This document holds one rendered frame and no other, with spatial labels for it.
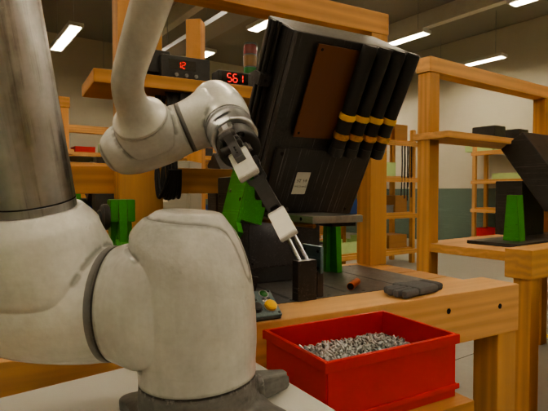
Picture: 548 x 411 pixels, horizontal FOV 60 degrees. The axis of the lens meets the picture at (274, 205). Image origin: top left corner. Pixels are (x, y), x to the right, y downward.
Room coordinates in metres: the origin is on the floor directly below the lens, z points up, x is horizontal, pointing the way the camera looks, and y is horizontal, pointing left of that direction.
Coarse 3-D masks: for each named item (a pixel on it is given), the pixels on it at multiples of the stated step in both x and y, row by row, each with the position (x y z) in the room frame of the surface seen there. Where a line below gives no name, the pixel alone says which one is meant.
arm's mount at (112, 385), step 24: (72, 384) 0.74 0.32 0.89; (96, 384) 0.73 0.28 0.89; (120, 384) 0.73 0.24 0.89; (0, 408) 0.67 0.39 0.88; (24, 408) 0.66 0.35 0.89; (48, 408) 0.66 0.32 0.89; (72, 408) 0.66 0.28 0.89; (96, 408) 0.66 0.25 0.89; (288, 408) 0.63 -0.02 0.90; (312, 408) 0.63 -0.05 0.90
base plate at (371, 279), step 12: (324, 276) 1.62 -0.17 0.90; (336, 276) 1.62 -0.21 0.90; (348, 276) 1.62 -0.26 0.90; (360, 276) 1.62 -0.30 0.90; (372, 276) 1.62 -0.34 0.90; (384, 276) 1.62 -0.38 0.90; (396, 276) 1.62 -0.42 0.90; (408, 276) 1.62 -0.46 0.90; (264, 288) 1.43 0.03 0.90; (276, 288) 1.43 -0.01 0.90; (288, 288) 1.43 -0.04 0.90; (324, 288) 1.43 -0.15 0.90; (336, 288) 1.42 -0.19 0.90; (360, 288) 1.43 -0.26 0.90; (372, 288) 1.43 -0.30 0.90; (276, 300) 1.27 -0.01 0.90; (288, 300) 1.27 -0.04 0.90
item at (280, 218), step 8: (280, 208) 0.78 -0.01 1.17; (272, 216) 0.77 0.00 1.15; (280, 216) 0.77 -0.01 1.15; (288, 216) 0.76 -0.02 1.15; (272, 224) 0.76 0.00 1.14; (280, 224) 0.75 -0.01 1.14; (288, 224) 0.75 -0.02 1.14; (280, 232) 0.74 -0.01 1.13; (288, 232) 0.73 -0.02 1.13; (296, 232) 0.73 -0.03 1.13
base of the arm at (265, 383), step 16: (256, 384) 0.61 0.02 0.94; (272, 384) 0.66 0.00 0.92; (288, 384) 0.67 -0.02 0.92; (128, 400) 0.64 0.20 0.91; (144, 400) 0.57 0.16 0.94; (160, 400) 0.55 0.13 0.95; (176, 400) 0.55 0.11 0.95; (192, 400) 0.55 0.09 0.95; (208, 400) 0.55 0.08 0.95; (224, 400) 0.56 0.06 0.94; (240, 400) 0.57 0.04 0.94; (256, 400) 0.60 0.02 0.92
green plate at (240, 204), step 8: (232, 176) 1.38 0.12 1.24; (232, 184) 1.36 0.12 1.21; (240, 184) 1.32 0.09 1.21; (248, 184) 1.29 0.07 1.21; (232, 192) 1.35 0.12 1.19; (240, 192) 1.30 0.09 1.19; (248, 192) 1.30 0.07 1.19; (232, 200) 1.33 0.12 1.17; (240, 200) 1.29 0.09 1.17; (248, 200) 1.30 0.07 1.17; (256, 200) 1.32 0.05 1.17; (224, 208) 1.37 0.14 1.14; (232, 208) 1.32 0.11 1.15; (240, 208) 1.28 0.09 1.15; (248, 208) 1.30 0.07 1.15; (256, 208) 1.32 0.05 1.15; (264, 208) 1.33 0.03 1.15; (224, 216) 1.35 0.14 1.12; (232, 216) 1.30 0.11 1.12; (240, 216) 1.28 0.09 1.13; (248, 216) 1.30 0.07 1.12; (256, 216) 1.32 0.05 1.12; (232, 224) 1.29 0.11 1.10; (256, 224) 1.35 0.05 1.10
